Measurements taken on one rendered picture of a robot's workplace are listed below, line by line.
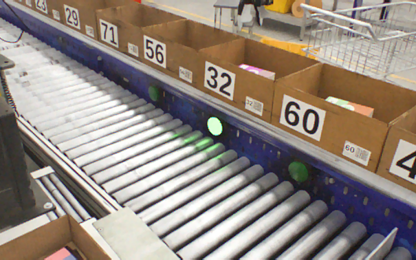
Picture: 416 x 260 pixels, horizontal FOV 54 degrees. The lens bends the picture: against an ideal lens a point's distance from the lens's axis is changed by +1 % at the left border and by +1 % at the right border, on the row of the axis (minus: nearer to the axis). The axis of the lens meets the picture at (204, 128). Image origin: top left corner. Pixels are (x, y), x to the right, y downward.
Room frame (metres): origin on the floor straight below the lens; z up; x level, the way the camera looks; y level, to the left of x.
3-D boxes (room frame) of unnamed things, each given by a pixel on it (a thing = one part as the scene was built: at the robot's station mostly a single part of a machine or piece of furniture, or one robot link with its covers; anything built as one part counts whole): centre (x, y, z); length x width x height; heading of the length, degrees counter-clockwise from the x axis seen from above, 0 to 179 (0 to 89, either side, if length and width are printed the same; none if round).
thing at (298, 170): (1.07, -0.31, 0.81); 0.07 x 0.01 x 0.07; 44
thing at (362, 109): (1.26, -0.49, 0.92); 0.16 x 0.11 x 0.07; 56
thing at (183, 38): (1.78, 0.07, 0.96); 0.39 x 0.29 x 0.17; 44
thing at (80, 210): (0.99, 0.42, 0.74); 0.28 x 0.02 x 0.02; 41
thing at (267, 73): (1.57, -0.19, 0.92); 0.16 x 0.11 x 0.07; 54
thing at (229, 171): (1.07, 0.02, 0.72); 0.52 x 0.05 x 0.05; 134
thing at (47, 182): (0.97, 0.44, 0.74); 0.28 x 0.02 x 0.02; 41
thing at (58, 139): (1.49, 0.42, 0.72); 0.52 x 0.05 x 0.05; 134
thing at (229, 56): (1.50, -0.20, 0.96); 0.39 x 0.29 x 0.17; 44
